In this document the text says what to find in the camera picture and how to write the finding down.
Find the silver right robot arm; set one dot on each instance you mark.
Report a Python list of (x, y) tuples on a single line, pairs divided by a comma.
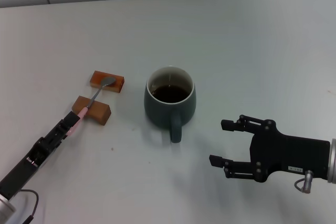
[(333, 161)]

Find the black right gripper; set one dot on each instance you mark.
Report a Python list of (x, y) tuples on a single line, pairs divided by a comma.
[(288, 155)]

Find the dark coffee liquid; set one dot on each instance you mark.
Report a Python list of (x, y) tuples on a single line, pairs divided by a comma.
[(170, 94)]

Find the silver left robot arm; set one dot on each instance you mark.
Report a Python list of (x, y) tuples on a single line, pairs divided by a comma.
[(5, 208)]

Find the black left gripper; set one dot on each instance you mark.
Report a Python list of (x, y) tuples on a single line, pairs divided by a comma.
[(26, 169)]

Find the glossy flat wooden block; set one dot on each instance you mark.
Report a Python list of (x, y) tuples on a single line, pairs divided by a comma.
[(118, 83)]

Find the grey ceramic cup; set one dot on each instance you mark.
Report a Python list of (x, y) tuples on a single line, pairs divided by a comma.
[(157, 111)]

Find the brown notched wooden block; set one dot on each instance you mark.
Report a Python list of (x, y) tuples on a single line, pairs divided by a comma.
[(99, 111)]

